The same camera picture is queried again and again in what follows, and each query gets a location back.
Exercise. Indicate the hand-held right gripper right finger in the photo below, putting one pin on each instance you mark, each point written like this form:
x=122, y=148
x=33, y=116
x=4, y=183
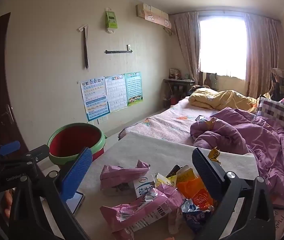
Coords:
x=207, y=172

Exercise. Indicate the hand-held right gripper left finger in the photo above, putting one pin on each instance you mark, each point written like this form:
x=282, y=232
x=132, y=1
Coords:
x=78, y=172

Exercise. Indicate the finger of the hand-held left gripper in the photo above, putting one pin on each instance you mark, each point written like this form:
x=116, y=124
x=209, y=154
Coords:
x=9, y=147
x=40, y=152

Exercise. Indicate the yellow black snack wrapper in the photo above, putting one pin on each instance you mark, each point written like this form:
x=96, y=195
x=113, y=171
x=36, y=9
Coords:
x=214, y=153

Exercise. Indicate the orange and blue plastic bag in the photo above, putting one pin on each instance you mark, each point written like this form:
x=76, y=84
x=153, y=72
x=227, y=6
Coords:
x=197, y=195

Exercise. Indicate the red basin with green rim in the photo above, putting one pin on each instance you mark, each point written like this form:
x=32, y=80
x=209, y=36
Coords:
x=74, y=140

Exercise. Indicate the silver blue snack wrapper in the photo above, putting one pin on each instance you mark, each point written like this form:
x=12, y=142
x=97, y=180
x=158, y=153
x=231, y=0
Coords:
x=194, y=215

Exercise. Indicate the yellow bear print packet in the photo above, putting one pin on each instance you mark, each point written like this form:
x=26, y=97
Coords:
x=185, y=175

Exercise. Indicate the smartphone with lit screen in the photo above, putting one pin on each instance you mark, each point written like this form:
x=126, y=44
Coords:
x=75, y=202

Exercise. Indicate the dark brown snack packet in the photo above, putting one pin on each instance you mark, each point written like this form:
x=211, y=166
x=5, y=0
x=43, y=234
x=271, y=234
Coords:
x=173, y=170

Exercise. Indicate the pink snack wrapper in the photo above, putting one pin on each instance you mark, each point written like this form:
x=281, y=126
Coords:
x=132, y=210
x=122, y=175

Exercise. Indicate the beige mat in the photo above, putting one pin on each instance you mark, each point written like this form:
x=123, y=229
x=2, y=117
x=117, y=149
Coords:
x=162, y=150

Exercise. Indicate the purple quilt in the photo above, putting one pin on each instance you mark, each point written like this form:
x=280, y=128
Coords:
x=244, y=135

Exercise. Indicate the dark phone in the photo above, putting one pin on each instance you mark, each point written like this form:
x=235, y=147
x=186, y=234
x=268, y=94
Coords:
x=200, y=118

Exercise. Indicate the bed with pink sheet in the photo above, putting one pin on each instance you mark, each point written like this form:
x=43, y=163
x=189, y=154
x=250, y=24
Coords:
x=167, y=122

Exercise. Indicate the white milk carton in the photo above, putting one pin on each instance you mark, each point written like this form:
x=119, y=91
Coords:
x=143, y=187

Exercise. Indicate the yellow quilt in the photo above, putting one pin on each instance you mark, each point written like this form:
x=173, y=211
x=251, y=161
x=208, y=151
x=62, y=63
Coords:
x=222, y=98

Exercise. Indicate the checked pillow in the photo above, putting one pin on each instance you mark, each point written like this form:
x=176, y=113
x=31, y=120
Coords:
x=277, y=112

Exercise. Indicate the dark bag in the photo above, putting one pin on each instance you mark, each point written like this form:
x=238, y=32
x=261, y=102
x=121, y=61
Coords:
x=210, y=80

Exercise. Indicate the dark small desk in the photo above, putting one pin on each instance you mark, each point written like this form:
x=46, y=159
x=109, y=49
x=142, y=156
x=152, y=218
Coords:
x=179, y=80

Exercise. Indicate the bright window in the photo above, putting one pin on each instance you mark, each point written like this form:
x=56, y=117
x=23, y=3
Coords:
x=222, y=47

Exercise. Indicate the pink curtain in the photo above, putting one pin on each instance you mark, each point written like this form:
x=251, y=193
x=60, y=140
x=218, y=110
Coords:
x=184, y=45
x=262, y=55

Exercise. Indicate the white wall socket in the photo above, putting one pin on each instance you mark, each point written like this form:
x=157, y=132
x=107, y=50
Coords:
x=103, y=120

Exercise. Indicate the blue bordered wall poster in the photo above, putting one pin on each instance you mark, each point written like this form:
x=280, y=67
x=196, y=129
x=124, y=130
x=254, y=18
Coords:
x=94, y=100

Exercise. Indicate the white chart wall poster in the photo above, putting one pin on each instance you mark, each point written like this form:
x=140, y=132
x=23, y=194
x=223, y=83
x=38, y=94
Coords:
x=117, y=92

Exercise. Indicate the green bordered wall poster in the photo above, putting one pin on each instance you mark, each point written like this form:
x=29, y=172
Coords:
x=134, y=87

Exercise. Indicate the black hanging wall tool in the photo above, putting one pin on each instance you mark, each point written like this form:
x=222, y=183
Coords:
x=85, y=47

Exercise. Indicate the black wall rail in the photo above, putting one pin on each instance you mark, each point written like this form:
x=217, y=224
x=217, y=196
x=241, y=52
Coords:
x=118, y=51

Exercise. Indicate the green wall holder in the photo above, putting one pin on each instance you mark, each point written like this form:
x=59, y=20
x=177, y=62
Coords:
x=111, y=20

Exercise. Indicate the covered wall air conditioner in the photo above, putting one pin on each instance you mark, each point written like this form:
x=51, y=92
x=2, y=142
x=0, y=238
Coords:
x=152, y=13

